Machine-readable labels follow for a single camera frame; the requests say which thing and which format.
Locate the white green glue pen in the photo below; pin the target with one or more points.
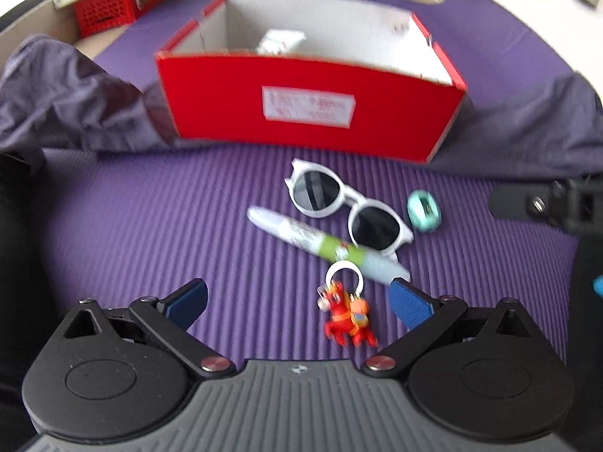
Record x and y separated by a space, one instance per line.
301 235

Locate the red cardboard box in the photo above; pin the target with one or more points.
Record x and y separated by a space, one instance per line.
212 99

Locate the white cream tube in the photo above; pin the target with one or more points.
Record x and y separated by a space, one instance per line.
278 42

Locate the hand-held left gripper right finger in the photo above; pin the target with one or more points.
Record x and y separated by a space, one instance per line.
410 303

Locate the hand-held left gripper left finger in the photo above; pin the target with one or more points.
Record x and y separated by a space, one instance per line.
186 301

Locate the small teal sharpener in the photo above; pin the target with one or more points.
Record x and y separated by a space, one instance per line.
417 216

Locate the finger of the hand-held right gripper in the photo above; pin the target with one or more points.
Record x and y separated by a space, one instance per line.
523 200

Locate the grey purple cloth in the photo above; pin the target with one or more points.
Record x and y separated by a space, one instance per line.
70 94
518 127

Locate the white round sunglasses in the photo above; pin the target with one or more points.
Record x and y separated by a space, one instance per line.
311 193

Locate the purple ribbed mat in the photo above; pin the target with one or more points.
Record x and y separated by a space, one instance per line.
141 226

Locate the red plastic crate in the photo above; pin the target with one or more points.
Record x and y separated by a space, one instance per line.
103 12

